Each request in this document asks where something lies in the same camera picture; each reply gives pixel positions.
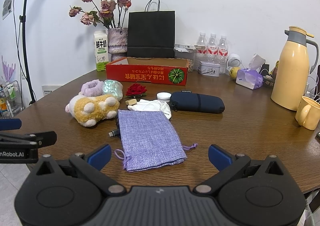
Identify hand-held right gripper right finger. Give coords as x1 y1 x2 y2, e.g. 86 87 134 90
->
195 144 284 193

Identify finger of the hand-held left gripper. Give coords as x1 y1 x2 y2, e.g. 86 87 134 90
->
0 119 22 131
0 131 57 147

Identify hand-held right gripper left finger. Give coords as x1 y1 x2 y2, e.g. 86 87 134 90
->
35 144 127 194

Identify black adapter cable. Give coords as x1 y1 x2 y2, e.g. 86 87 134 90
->
108 115 121 139

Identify yellow white plush toy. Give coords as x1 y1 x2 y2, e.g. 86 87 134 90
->
65 94 119 127

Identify purple drawstring burlap bag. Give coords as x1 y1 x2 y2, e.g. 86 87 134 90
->
114 109 198 173

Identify purple fluffy scrunchie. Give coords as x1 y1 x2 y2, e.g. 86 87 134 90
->
81 80 104 97

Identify red fabric rose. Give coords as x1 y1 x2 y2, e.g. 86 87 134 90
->
125 83 148 97

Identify red cardboard box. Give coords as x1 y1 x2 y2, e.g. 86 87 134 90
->
105 56 189 86

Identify purple coral decoration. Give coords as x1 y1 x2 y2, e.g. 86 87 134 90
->
1 55 16 83

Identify navy zip case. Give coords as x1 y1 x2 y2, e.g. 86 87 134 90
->
169 91 225 114

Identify iridescent green pouch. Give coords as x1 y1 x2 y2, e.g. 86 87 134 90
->
102 79 124 99

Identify white cloth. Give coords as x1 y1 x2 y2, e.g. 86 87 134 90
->
127 99 173 120

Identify purple tissue pack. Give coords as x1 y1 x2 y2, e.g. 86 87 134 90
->
236 53 266 91

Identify yellow-green apple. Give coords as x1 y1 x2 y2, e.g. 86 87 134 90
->
229 66 241 80

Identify black light stand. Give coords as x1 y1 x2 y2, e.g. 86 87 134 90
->
10 0 37 105

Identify printed tin box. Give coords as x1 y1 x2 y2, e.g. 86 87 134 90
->
198 60 221 77

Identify dark brown gift box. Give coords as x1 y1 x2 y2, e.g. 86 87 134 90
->
262 74 276 88

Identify small white fan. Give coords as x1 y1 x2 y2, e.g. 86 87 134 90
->
228 53 242 69

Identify yellow mug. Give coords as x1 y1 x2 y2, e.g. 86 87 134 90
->
295 95 320 131

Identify clear plastic food container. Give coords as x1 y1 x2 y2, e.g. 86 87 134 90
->
175 49 196 72

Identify white green milk carton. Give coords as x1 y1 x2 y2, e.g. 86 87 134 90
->
94 30 109 72

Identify yellow thermos jug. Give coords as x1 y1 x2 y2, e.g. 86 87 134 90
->
271 26 320 111

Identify clear water bottle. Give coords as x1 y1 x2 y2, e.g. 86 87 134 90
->
196 32 208 54
207 33 219 56
218 35 230 57

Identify white flat carton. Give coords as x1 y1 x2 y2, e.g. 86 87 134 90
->
174 43 208 53

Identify purple ceramic vase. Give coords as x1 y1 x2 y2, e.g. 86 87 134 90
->
107 27 129 62

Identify black paper bag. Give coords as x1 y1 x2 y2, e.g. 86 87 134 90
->
127 0 176 58

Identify white cables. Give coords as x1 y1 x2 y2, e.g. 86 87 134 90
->
305 65 320 102

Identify wall poster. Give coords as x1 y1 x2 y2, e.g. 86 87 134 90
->
2 0 14 20

